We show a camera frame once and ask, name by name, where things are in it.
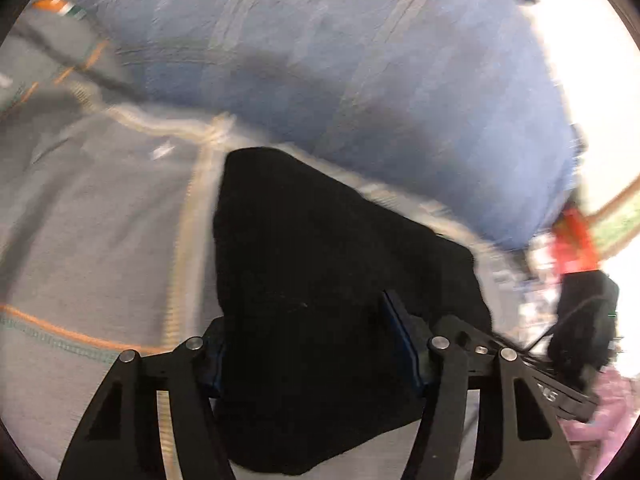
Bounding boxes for red items pile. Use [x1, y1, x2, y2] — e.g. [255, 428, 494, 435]
[551, 205, 600, 275]

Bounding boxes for blue plaid pillow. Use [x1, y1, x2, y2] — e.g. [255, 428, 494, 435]
[80, 0, 576, 249]

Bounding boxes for grey star patterned bedsheet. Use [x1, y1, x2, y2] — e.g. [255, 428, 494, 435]
[1, 0, 514, 479]

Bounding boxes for black pants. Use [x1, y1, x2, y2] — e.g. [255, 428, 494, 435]
[213, 148, 491, 474]

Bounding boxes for person's right hand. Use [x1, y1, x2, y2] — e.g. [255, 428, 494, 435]
[561, 366, 637, 446]

